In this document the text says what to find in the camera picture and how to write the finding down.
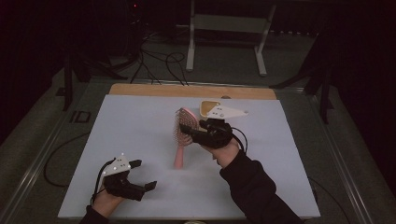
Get dark equipment with red light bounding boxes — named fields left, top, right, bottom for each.
left=124, top=0, right=146, bottom=38

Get black floor cable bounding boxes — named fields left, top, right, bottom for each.
left=129, top=49, right=163, bottom=86
left=163, top=51, right=190, bottom=87

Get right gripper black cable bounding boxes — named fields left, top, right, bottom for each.
left=232, top=125, right=249, bottom=155

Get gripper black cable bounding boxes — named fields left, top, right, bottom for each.
left=232, top=125, right=249, bottom=155
left=90, top=158, right=116, bottom=207

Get person's left hand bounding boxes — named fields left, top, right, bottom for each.
left=92, top=188, right=125, bottom=218

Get black tripod stand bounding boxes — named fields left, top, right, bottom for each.
left=269, top=31, right=335, bottom=125
left=55, top=54, right=129, bottom=112

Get person's right hand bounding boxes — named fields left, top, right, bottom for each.
left=202, top=139, right=241, bottom=169

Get white table mat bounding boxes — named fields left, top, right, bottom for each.
left=57, top=93, right=321, bottom=220

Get long black cable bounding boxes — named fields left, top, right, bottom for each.
left=307, top=176, right=352, bottom=224
left=43, top=132, right=92, bottom=189

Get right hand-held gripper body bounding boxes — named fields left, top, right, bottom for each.
left=191, top=105, right=250, bottom=149

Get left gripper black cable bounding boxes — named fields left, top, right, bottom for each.
left=90, top=158, right=116, bottom=207

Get aluminium frame rail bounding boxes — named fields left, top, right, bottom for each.
left=90, top=77, right=305, bottom=94
left=303, top=90, right=375, bottom=224
left=0, top=78, right=97, bottom=224

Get pink hairbrush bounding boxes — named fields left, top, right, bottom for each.
left=172, top=106, right=201, bottom=171

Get beige square cup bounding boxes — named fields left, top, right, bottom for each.
left=199, top=99, right=223, bottom=120

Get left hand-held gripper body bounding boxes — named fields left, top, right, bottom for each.
left=102, top=153, right=148, bottom=202

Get white metal stand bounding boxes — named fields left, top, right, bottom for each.
left=176, top=0, right=277, bottom=77

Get wooden table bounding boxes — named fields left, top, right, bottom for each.
left=108, top=82, right=278, bottom=101

